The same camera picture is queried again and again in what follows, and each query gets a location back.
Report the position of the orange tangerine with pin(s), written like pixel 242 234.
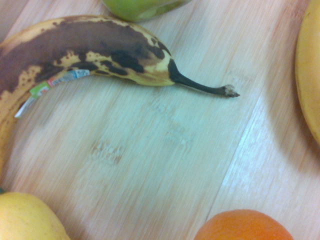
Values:
pixel 243 226

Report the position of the light bamboo wooden tray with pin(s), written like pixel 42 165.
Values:
pixel 160 140

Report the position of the overripe brown spotted banana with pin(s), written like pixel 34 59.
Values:
pixel 82 50

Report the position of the green apple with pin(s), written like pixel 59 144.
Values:
pixel 140 8

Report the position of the colourful banana sticker label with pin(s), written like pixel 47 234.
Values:
pixel 51 83

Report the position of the large smooth yellow fruit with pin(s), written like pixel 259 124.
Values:
pixel 310 75

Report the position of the pale yellow lemon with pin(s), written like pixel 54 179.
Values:
pixel 25 218

